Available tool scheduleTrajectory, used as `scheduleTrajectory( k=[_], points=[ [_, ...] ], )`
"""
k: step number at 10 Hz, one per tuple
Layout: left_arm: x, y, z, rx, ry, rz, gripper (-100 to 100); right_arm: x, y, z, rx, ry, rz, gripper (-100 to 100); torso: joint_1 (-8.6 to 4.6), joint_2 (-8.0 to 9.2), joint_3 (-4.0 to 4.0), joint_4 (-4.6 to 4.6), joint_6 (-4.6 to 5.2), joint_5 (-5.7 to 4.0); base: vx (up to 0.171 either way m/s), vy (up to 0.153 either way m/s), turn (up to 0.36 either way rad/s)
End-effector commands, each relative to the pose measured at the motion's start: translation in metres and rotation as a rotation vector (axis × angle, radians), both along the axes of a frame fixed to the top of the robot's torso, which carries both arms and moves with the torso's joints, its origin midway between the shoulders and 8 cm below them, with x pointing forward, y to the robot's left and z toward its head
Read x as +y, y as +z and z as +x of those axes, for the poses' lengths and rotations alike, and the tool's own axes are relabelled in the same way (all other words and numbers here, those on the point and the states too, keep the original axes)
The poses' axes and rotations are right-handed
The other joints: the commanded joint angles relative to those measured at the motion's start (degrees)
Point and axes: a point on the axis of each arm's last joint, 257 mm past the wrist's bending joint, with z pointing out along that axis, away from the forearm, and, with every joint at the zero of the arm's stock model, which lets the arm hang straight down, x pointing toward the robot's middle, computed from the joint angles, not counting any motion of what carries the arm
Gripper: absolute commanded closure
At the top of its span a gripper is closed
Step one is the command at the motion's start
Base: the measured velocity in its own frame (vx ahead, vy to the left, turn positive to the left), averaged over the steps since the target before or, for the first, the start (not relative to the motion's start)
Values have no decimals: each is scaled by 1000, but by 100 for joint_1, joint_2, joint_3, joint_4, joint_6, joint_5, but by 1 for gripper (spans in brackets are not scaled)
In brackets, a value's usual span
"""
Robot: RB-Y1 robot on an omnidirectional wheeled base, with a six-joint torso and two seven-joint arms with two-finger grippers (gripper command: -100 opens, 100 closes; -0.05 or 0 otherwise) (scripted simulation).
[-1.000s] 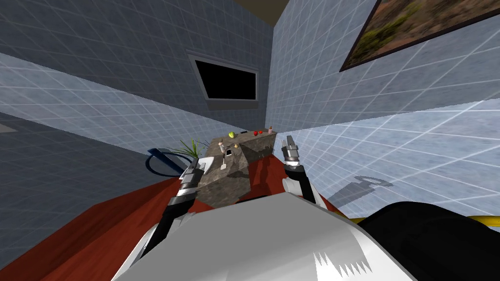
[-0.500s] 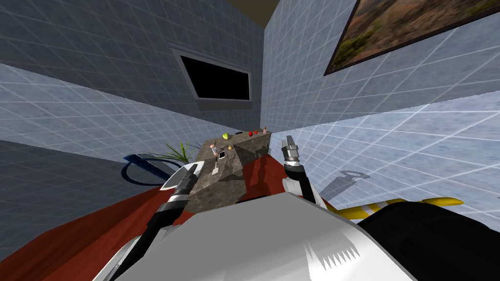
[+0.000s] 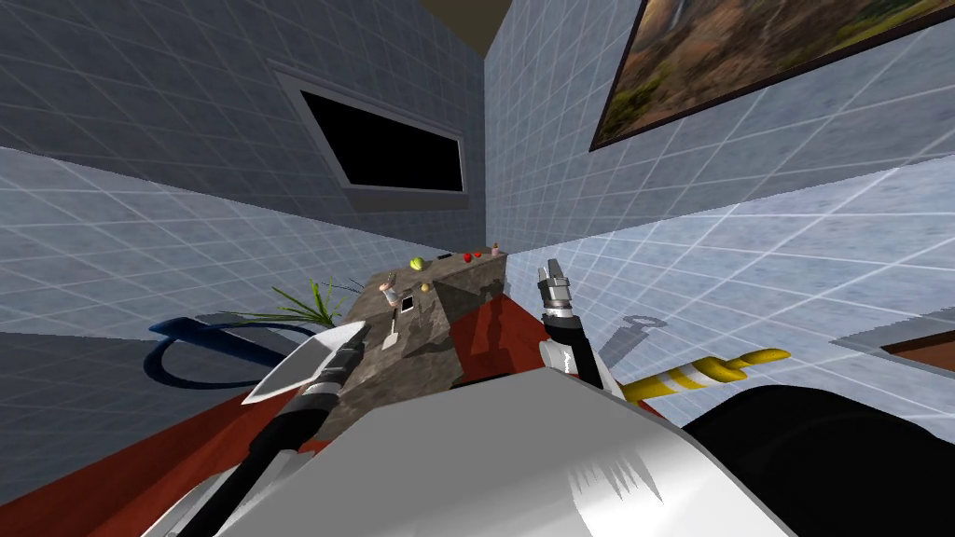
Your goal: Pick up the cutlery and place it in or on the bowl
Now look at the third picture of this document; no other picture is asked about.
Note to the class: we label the red counter cabinet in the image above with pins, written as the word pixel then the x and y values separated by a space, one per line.
pixel 496 335

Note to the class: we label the green leafy plant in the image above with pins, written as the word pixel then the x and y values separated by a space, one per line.
pixel 307 307

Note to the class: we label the yellow white striped bar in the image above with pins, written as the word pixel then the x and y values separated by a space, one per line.
pixel 709 371

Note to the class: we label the blue curved hoop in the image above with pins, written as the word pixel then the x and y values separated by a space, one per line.
pixel 160 365

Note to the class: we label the dark window grey frame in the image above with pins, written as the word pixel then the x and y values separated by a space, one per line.
pixel 384 149

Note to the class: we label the yellow green apple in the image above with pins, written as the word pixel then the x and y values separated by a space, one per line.
pixel 417 263

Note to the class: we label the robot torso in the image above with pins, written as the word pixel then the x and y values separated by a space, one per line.
pixel 492 462

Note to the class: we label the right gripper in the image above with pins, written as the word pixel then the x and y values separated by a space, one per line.
pixel 556 297

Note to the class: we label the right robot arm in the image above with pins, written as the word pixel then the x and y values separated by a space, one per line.
pixel 835 470

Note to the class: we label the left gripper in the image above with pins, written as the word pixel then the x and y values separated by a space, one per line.
pixel 342 363

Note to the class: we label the white spatula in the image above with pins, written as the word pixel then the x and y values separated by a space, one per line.
pixel 390 337

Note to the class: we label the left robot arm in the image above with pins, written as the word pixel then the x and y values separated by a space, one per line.
pixel 276 440

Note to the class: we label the framed landscape picture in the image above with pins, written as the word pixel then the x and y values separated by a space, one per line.
pixel 746 52

